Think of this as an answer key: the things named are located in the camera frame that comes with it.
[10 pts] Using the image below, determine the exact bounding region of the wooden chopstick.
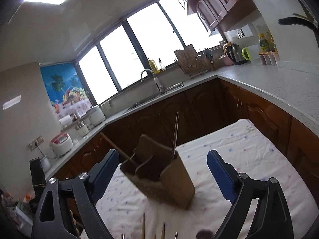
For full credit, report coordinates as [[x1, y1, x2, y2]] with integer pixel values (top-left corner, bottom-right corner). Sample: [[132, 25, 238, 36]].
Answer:
[[160, 223, 165, 239], [100, 132, 138, 167], [141, 213, 146, 239]]

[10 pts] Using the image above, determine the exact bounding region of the kitchen faucet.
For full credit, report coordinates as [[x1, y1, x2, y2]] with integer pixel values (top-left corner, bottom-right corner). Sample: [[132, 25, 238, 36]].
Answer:
[[140, 69, 165, 93]]

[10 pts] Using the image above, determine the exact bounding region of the aluminium pot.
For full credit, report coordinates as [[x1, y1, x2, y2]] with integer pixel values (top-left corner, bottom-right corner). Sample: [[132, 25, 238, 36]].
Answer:
[[40, 155, 52, 174]]

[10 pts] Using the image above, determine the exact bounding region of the white floral tablecloth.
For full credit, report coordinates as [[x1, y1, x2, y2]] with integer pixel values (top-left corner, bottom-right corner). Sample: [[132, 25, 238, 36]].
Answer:
[[96, 119, 318, 238]]

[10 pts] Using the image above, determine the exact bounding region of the white red rice cooker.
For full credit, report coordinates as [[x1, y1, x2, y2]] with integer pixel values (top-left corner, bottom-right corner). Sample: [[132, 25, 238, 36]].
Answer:
[[49, 133, 73, 157]]

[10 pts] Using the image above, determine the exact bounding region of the small white cooker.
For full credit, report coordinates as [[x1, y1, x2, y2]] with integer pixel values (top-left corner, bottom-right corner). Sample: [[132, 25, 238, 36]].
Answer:
[[75, 121, 89, 137]]

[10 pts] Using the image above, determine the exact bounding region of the wooden utensil holder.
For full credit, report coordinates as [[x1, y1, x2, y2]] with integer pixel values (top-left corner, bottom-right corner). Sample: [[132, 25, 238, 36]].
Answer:
[[120, 134, 195, 209]]

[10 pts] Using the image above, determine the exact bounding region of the fruit poster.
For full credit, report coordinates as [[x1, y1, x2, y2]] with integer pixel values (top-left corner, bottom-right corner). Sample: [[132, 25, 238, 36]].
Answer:
[[40, 63, 91, 119]]

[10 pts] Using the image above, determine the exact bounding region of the pink container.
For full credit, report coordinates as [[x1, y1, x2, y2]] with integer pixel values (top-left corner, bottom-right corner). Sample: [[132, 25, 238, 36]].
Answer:
[[222, 55, 234, 66]]

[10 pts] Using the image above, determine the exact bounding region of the green cup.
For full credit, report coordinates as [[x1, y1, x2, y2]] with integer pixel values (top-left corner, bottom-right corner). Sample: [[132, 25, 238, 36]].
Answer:
[[242, 47, 252, 61]]

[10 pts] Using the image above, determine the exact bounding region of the electric kettle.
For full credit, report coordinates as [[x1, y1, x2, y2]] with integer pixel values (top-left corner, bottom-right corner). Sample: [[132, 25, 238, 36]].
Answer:
[[225, 42, 248, 65]]

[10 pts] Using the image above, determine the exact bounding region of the wooden dish rack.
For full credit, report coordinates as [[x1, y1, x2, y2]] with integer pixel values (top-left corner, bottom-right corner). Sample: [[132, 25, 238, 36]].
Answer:
[[174, 45, 216, 77]]

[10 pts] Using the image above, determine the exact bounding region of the yellow oil bottle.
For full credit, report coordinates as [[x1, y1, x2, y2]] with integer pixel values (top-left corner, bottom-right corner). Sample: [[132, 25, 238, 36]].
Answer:
[[258, 33, 270, 53]]

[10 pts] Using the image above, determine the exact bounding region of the yellow dish soap bottle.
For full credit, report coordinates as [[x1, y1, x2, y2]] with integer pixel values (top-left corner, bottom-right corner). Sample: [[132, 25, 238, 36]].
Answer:
[[148, 58, 160, 74]]

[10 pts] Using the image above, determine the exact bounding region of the black pan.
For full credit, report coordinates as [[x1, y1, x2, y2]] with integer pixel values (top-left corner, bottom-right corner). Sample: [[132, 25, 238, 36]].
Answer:
[[278, 17, 318, 35]]

